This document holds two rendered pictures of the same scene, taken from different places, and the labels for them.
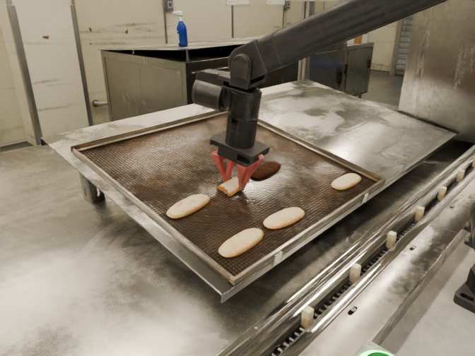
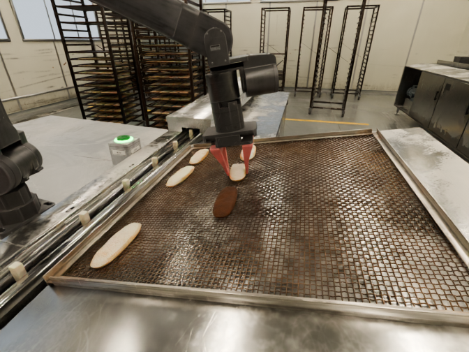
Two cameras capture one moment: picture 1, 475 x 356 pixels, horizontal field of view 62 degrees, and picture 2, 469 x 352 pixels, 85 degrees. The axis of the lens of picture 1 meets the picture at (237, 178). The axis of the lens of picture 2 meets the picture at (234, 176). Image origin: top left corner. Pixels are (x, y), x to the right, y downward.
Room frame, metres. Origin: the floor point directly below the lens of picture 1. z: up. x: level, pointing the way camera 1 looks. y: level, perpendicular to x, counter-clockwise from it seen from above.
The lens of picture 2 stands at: (1.16, -0.24, 1.17)
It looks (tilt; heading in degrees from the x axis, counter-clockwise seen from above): 28 degrees down; 150
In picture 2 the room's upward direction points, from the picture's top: straight up
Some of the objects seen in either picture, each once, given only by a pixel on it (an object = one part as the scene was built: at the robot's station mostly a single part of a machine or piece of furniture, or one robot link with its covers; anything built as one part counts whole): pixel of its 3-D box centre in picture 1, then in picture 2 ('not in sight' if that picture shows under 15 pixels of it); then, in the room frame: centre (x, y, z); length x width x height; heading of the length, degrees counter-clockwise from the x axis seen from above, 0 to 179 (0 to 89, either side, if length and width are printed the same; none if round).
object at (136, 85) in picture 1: (235, 97); not in sight; (3.43, 0.01, 0.51); 1.93 x 1.05 x 1.02; 136
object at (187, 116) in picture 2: not in sight; (230, 95); (-0.21, 0.51, 0.89); 1.25 x 0.18 x 0.09; 136
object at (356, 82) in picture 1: (317, 76); not in sight; (5.19, -1.04, 0.40); 1.30 x 0.85 x 0.80; 136
